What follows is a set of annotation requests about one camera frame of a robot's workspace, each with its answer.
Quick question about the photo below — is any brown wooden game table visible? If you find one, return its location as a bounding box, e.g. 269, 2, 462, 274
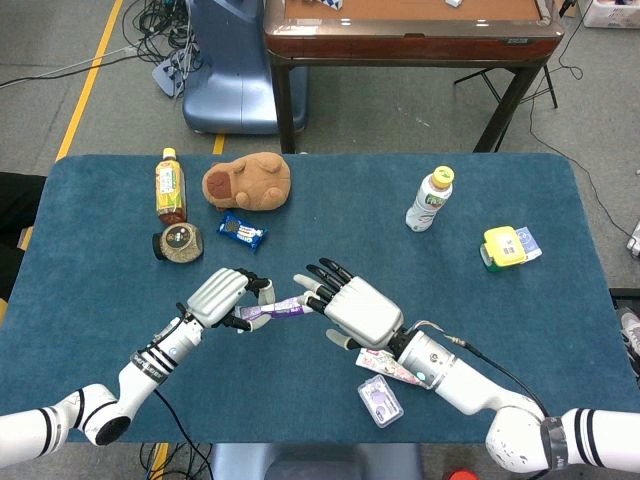
263, 0, 566, 154

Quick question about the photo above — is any clear case with purple label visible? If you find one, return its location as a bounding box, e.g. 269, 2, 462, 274
357, 374, 405, 429

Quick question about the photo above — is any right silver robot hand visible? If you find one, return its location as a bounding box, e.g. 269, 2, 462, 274
292, 257, 405, 351

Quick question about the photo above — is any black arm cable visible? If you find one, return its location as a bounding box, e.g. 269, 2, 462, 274
147, 302, 216, 480
412, 319, 550, 419

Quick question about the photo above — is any purple white tube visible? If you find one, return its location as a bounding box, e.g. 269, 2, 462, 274
234, 294, 316, 321

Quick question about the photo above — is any blue power strip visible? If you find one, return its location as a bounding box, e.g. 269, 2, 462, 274
151, 47, 204, 99

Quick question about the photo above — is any cable bundle under table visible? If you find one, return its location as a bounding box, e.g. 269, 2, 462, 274
138, 442, 214, 480

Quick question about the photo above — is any grey sneaker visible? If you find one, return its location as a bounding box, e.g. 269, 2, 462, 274
617, 307, 640, 361

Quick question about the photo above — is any black cable tangle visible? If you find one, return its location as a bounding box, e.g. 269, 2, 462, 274
122, 0, 201, 66

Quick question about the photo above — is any blue machine base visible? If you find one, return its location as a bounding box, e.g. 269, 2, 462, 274
181, 0, 309, 136

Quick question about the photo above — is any black floor cable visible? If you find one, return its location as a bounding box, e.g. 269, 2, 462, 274
528, 94, 634, 241

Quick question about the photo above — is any yellow and green lidded box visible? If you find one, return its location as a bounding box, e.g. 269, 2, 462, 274
479, 225, 528, 274

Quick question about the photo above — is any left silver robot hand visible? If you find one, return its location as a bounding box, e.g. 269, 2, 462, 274
185, 267, 276, 333

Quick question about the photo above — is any blue cookie pack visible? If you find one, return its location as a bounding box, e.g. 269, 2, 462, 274
216, 210, 269, 254

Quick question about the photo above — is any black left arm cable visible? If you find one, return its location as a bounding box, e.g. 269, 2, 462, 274
147, 302, 216, 480

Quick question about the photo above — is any tea bottle with yellow label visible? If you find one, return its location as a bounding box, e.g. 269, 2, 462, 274
154, 147, 188, 225

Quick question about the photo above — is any floral white tube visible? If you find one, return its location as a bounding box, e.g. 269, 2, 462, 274
355, 348, 427, 389

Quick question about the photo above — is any white floor cable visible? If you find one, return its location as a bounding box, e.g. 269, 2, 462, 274
0, 44, 137, 90

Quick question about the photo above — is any glass seed jar black lid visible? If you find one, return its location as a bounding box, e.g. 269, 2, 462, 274
151, 222, 205, 264

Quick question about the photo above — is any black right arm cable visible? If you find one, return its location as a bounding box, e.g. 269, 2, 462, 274
412, 319, 550, 419

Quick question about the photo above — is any white drink bottle yellow cap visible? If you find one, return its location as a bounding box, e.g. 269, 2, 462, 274
404, 165, 456, 234

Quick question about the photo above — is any blue carpet table mat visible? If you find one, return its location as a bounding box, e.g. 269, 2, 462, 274
0, 152, 637, 446

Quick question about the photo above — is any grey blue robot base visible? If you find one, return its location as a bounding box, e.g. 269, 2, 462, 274
208, 442, 425, 480

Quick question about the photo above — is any brown capybara plush toy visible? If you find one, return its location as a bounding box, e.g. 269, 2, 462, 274
201, 151, 292, 212

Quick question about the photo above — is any white storage box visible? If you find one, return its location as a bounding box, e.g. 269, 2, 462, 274
582, 0, 640, 29

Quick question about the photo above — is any small blue white card box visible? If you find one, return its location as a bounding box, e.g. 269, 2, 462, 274
514, 225, 544, 262

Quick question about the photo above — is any black folding stand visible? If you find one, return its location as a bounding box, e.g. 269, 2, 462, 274
453, 63, 559, 110

